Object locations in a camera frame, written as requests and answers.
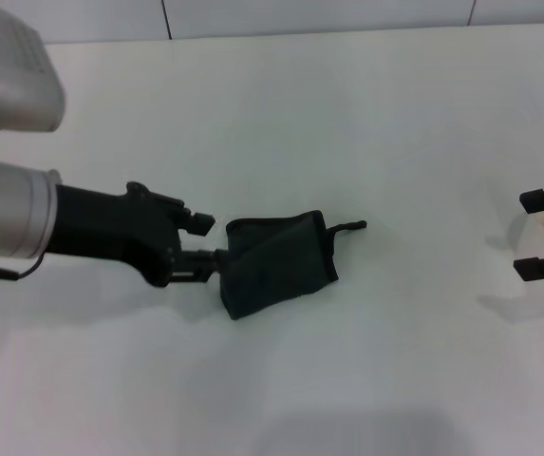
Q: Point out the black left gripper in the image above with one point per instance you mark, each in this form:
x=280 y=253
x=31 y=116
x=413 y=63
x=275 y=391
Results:
x=105 y=228

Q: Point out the dark blue rag with loop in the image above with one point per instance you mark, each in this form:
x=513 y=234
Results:
x=281 y=266

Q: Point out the left wrist camera housing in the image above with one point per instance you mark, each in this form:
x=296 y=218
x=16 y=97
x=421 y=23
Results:
x=15 y=81

